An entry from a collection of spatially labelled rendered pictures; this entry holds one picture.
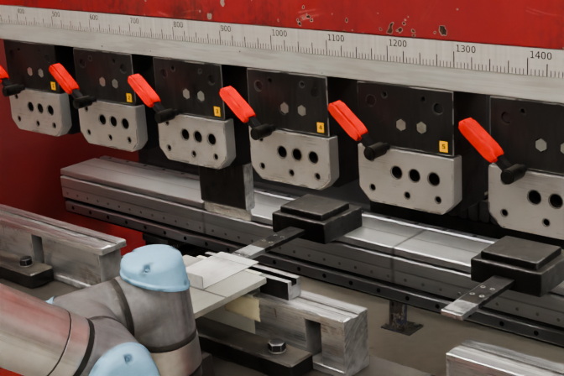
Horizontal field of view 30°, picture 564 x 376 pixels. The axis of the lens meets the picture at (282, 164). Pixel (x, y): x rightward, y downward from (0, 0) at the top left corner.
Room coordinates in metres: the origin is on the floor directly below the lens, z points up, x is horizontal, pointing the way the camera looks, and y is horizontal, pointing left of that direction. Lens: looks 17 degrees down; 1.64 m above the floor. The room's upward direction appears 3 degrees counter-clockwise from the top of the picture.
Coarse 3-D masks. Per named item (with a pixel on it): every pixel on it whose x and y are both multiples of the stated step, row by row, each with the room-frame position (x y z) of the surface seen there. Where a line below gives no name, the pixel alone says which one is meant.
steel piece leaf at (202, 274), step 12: (192, 264) 1.60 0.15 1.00; (204, 264) 1.59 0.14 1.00; (216, 264) 1.59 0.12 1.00; (228, 264) 1.59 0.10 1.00; (240, 264) 1.58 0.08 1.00; (192, 276) 1.51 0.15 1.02; (204, 276) 1.54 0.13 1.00; (216, 276) 1.54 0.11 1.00; (228, 276) 1.54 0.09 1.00; (204, 288) 1.50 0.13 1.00
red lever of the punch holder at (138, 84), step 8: (128, 80) 1.62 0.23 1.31; (136, 80) 1.61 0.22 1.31; (144, 80) 1.62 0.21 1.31; (136, 88) 1.61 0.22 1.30; (144, 88) 1.60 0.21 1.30; (144, 96) 1.60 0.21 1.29; (152, 96) 1.60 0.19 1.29; (152, 104) 1.59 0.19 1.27; (160, 104) 1.60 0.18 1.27; (160, 112) 1.57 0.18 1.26; (168, 112) 1.58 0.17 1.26; (176, 112) 1.60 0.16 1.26; (160, 120) 1.57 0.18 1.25; (168, 120) 1.58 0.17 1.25
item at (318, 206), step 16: (288, 208) 1.76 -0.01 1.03; (304, 208) 1.75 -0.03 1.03; (320, 208) 1.74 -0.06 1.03; (336, 208) 1.74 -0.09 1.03; (352, 208) 1.77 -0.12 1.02; (288, 224) 1.75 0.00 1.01; (304, 224) 1.72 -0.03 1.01; (320, 224) 1.70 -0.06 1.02; (336, 224) 1.72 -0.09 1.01; (352, 224) 1.75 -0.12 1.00; (272, 240) 1.68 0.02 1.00; (288, 240) 1.69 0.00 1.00; (320, 240) 1.70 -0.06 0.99; (240, 256) 1.62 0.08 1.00; (256, 256) 1.63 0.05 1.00
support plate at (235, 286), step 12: (240, 276) 1.54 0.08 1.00; (252, 276) 1.54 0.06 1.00; (192, 288) 1.50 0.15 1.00; (216, 288) 1.50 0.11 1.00; (228, 288) 1.50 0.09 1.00; (240, 288) 1.49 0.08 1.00; (252, 288) 1.50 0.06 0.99; (192, 300) 1.46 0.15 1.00; (204, 300) 1.45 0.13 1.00; (216, 300) 1.45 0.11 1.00; (228, 300) 1.46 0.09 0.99; (204, 312) 1.43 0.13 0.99
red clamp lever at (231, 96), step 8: (224, 88) 1.49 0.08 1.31; (232, 88) 1.49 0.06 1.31; (224, 96) 1.48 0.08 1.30; (232, 96) 1.48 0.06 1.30; (240, 96) 1.48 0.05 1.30; (232, 104) 1.47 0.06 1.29; (240, 104) 1.47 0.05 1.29; (240, 112) 1.46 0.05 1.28; (248, 112) 1.46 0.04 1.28; (248, 120) 1.46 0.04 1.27; (256, 120) 1.46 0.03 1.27; (256, 128) 1.44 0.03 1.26; (264, 128) 1.45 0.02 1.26; (272, 128) 1.46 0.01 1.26; (256, 136) 1.44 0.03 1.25; (264, 136) 1.45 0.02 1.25
